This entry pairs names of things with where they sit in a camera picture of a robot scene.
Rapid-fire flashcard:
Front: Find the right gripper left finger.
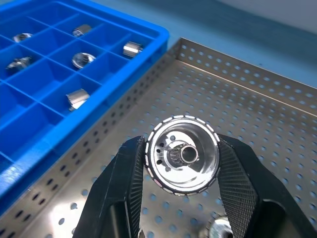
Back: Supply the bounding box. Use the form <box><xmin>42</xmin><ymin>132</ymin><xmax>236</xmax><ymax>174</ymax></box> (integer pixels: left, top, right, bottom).
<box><xmin>71</xmin><ymin>135</ymin><xmax>147</xmax><ymax>238</ymax></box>

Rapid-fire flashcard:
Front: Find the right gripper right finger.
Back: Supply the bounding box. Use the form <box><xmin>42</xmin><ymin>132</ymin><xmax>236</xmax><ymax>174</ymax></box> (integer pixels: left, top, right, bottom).
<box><xmin>217</xmin><ymin>137</ymin><xmax>317</xmax><ymax>238</ymax></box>

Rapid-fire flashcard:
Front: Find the blue compartment tray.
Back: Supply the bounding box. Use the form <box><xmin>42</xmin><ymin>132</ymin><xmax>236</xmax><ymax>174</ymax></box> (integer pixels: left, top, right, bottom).
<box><xmin>0</xmin><ymin>0</ymin><xmax>170</xmax><ymax>218</ymax></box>

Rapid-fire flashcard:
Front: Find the perforated metal tray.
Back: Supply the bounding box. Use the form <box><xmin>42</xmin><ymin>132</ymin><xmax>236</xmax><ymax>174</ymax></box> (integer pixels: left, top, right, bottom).
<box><xmin>0</xmin><ymin>37</ymin><xmax>317</xmax><ymax>238</ymax></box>

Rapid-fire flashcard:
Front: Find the metal nut in blue tray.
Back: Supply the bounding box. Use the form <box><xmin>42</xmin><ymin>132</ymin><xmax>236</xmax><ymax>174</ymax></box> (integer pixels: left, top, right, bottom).
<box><xmin>122</xmin><ymin>41</ymin><xmax>144</xmax><ymax>57</ymax></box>

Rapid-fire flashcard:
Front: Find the blue plastic table cover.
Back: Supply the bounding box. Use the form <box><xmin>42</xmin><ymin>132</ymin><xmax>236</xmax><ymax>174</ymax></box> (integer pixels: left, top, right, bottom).
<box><xmin>81</xmin><ymin>0</ymin><xmax>317</xmax><ymax>87</ymax></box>

